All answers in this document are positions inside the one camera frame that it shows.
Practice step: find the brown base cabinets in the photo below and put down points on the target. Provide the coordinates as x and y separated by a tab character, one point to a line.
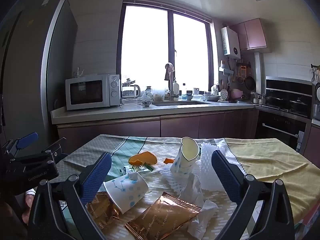
180	127

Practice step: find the metal strainer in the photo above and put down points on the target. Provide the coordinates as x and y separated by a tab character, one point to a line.
240	79

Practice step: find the black integrated stove hood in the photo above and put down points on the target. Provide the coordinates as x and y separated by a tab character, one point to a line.
287	87

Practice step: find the pink cooking pot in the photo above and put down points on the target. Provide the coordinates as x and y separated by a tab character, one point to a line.
236	94

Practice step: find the dark framed kitchen window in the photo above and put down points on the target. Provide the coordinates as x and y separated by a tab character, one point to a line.
147	47

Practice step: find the clear glass container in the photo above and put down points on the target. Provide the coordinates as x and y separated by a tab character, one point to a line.
129	102

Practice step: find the white wall hooks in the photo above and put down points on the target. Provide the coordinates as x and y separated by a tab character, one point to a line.
78	72

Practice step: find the white tissue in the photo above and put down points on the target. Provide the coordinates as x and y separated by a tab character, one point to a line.
195	192

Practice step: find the grey rice cooker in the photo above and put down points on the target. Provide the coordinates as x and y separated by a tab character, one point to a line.
316	105

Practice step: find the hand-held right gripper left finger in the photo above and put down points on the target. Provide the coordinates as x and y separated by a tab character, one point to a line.
96	177

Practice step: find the green white candy wrapper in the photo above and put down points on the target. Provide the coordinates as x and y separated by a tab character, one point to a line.
147	167

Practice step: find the small orange peel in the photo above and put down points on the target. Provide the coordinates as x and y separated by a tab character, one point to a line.
168	160

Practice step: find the white mug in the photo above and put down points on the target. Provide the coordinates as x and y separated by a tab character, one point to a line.
195	91

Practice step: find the grey refrigerator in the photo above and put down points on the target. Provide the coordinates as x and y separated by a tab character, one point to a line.
30	67

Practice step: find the gold snack packet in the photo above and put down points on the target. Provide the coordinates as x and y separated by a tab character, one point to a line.
160	217
105	210

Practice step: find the white vertical pipe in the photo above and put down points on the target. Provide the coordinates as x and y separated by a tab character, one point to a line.
259	72

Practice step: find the orange grater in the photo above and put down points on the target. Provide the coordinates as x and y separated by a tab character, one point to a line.
243	70

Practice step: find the glass electric kettle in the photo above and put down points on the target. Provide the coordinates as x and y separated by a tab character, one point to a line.
130	91

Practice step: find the grey kitchen countertop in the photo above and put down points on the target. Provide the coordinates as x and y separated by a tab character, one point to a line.
100	112

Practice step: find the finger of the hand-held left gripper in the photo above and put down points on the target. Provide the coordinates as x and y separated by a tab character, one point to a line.
27	140
58	146

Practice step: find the metal bowl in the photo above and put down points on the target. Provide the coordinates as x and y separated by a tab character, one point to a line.
215	98

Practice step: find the white foam fruit net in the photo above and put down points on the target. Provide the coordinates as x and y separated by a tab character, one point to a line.
207	152

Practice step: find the white water heater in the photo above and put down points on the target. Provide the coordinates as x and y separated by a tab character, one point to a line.
230	41

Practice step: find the black frying pan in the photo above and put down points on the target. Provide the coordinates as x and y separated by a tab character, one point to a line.
250	83

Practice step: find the steel kitchen faucet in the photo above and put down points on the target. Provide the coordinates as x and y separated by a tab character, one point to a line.
170	87

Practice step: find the black built-in oven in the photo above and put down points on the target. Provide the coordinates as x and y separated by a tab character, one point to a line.
277	130

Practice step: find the grey dish cloth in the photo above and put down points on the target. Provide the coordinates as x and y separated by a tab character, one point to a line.
169	70

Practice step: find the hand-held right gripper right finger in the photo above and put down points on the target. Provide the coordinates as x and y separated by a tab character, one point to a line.
225	172

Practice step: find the patchwork patterned tablecloth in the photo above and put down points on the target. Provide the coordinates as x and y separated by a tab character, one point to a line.
262	160

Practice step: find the clear plastic food container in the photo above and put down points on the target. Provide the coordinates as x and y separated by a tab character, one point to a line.
159	95

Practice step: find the white soap bottle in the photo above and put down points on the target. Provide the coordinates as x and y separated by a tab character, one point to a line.
176	88

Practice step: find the blue white porcelain bowl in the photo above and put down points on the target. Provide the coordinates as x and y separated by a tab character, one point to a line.
146	103

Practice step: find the black pot with lid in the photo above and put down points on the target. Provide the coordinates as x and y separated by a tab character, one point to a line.
300	106

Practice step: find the black wok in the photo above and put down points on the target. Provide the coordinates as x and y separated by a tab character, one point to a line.
274	101

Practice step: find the white spotted trivet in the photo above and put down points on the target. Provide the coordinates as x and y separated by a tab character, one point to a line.
224	94

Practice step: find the white microwave oven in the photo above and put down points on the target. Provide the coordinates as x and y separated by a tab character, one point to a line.
85	92

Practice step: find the large orange peel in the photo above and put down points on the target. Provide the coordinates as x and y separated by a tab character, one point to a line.
145	158

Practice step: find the pink wall cabinet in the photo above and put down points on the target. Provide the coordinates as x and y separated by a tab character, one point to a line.
252	33

